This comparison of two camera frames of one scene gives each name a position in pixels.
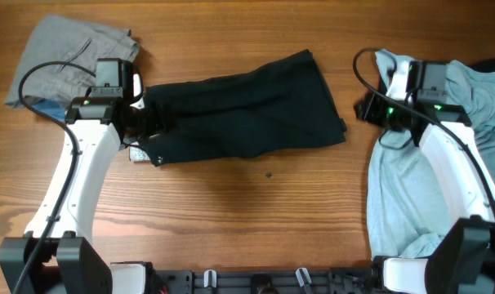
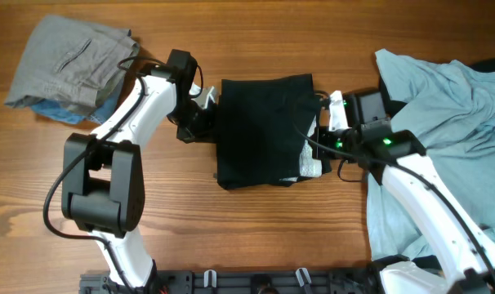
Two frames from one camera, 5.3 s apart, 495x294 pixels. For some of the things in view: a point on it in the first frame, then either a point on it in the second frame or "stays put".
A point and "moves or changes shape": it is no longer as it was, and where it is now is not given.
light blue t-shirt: x=408 y=207 stays put
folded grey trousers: x=63 y=39 stays put
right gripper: x=371 y=108 -> x=320 y=152
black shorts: x=278 y=103 moves or changes shape
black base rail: x=190 y=282 stays put
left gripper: x=156 y=126 -> x=207 y=130
